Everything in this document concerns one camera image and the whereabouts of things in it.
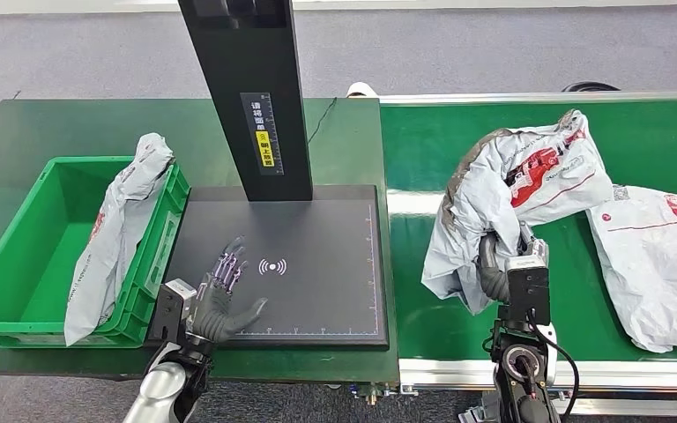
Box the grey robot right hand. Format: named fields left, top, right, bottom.
left=478, top=220, right=550, bottom=274

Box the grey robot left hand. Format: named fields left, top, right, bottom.
left=194, top=235, right=270, bottom=337

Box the grey mailer package red print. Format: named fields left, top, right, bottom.
left=420, top=108, right=614, bottom=317

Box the white mailer package black tape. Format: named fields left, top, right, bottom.
left=584, top=184, right=677, bottom=355

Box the crumpled grey mailer package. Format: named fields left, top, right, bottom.
left=63, top=132, right=175, bottom=348

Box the green conveyor belt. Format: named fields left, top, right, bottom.
left=378, top=98, right=677, bottom=362

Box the black yellow column label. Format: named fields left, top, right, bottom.
left=239, top=91, right=286, bottom=177

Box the metal connector cluster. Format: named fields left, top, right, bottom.
left=348, top=382, right=419, bottom=407

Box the green plastic crate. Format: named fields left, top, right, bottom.
left=0, top=155, right=191, bottom=351

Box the white round object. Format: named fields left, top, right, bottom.
left=346, top=80, right=379, bottom=100

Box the black scanner column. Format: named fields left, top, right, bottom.
left=177, top=0, right=315, bottom=204

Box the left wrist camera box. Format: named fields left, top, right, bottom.
left=159, top=278, right=199, bottom=345

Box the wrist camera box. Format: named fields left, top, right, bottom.
left=159, top=278, right=199, bottom=345
left=504, top=256, right=552, bottom=326

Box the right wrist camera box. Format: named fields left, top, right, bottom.
left=504, top=256, right=552, bottom=326

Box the black scanner base plate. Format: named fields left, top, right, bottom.
left=144, top=184, right=391, bottom=351

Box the black cable coil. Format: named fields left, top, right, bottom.
left=560, top=80, right=621, bottom=94

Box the thin black table cable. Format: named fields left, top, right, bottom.
left=306, top=96, right=339, bottom=146

